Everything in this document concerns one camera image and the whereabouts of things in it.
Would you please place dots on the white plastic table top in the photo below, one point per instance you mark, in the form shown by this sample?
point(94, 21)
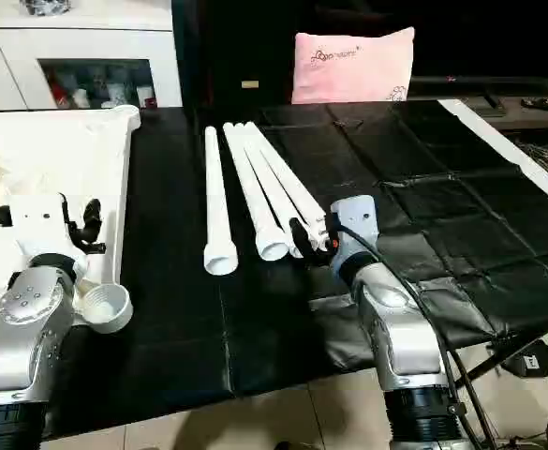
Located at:
point(58, 159)

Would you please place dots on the white plastic table leg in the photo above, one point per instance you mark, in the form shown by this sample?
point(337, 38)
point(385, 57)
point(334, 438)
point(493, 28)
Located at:
point(273, 192)
point(215, 197)
point(253, 192)
point(287, 178)

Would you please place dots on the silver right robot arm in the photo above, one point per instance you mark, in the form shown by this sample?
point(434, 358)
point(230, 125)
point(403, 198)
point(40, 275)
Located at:
point(400, 337)

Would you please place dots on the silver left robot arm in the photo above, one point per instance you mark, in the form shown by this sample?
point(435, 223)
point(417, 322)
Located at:
point(30, 319)

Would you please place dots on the black work mat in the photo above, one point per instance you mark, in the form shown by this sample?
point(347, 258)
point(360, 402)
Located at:
point(180, 309)

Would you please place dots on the white cabinet with glass doors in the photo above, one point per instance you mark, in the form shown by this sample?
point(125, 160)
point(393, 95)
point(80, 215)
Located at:
point(86, 42)

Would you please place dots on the pink pillow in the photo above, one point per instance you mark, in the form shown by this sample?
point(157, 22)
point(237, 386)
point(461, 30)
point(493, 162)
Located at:
point(353, 66)

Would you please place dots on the black furniture with yellow label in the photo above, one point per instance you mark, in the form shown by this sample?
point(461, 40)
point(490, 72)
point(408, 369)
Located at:
point(236, 47)

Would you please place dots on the dark ornament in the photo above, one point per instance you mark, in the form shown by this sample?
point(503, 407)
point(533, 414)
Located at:
point(47, 7)

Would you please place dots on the black power adapter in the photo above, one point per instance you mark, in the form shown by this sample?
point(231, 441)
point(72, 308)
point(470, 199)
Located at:
point(528, 359)

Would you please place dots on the dark low tv bench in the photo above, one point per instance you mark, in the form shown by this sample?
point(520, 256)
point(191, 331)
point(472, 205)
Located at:
point(536, 120)

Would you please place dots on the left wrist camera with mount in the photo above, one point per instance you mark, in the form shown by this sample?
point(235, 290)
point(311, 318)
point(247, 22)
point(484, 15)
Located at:
point(35, 220)

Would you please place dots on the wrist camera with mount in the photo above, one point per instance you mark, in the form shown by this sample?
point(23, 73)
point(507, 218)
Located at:
point(35, 220)
point(353, 225)

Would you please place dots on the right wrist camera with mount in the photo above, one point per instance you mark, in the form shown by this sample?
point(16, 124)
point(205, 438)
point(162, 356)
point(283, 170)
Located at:
point(353, 225)

